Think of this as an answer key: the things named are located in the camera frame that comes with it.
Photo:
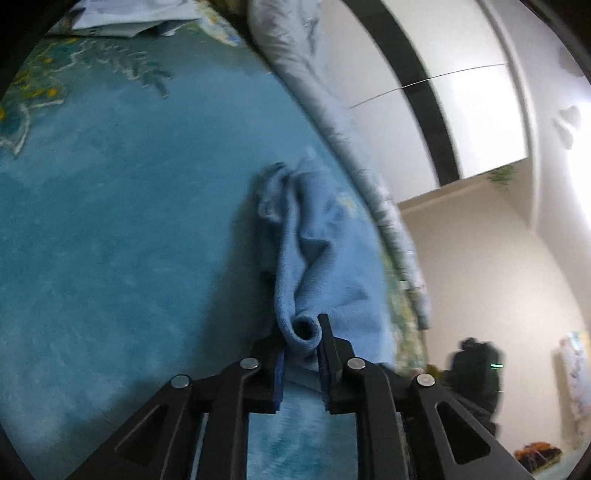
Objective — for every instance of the teal floral blanket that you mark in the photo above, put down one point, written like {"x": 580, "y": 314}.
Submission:
{"x": 115, "y": 207}

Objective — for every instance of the white floral cloth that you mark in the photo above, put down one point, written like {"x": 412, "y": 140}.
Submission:
{"x": 577, "y": 374}

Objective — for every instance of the white wardrobe with black stripe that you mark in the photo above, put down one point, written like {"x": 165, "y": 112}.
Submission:
{"x": 461, "y": 37}

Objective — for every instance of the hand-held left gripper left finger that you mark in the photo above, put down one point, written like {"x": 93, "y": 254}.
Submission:
{"x": 278, "y": 383}

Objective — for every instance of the orange and dark patterned cloth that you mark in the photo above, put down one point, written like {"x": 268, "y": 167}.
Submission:
{"x": 538, "y": 454}

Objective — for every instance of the pale blue floral quilt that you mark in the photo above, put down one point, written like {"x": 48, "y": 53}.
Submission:
{"x": 300, "y": 50}

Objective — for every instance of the white cloth pile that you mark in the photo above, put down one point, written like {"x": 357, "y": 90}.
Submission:
{"x": 120, "y": 18}

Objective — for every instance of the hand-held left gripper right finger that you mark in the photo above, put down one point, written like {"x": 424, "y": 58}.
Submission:
{"x": 323, "y": 374}

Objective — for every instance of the light blue duck-print sweater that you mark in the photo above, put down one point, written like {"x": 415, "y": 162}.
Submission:
{"x": 323, "y": 258}

